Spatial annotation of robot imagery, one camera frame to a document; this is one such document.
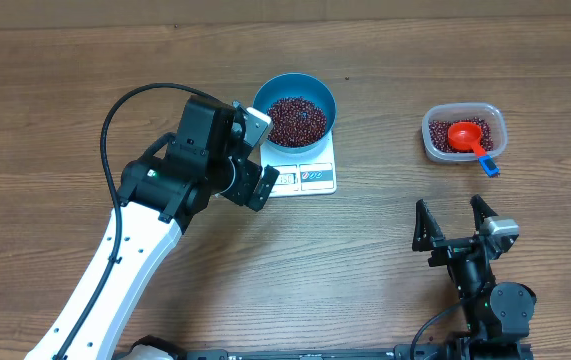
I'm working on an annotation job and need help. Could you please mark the black cable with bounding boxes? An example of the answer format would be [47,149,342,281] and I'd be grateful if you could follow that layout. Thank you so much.
[408,299,469,360]
[49,82,221,360]

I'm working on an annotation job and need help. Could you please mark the white digital kitchen scale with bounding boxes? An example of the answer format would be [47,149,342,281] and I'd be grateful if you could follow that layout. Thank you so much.
[260,133,337,198]

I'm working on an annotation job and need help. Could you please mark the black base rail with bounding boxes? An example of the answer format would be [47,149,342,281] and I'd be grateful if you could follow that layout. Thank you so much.
[114,342,535,360]

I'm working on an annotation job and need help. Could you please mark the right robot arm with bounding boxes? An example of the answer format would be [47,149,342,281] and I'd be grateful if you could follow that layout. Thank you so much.
[408,195,537,360]

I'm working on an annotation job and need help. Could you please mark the right black cable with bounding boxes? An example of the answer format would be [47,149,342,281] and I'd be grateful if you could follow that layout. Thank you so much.
[408,299,469,360]

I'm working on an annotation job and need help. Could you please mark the clear plastic food container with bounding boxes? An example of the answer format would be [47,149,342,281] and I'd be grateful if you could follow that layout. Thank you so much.
[421,102,509,164]

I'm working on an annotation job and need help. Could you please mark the blue metal bowl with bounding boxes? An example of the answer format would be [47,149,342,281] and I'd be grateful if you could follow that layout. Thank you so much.
[253,73,338,152]

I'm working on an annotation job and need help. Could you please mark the left black cable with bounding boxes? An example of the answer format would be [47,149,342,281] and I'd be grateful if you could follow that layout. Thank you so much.
[49,82,221,360]

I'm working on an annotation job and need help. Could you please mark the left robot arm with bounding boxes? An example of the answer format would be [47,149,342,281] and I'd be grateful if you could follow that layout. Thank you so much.
[27,95,279,359]

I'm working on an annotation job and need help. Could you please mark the red beans in bowl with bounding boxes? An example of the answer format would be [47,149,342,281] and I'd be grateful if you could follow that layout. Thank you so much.
[267,97,328,148]

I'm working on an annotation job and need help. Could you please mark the red scoop with blue handle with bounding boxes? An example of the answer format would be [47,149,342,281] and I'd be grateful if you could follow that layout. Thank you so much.
[447,122,500,178]

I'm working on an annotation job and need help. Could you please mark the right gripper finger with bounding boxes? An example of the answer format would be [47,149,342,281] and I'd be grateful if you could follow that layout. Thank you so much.
[412,199,445,251]
[470,194,497,223]

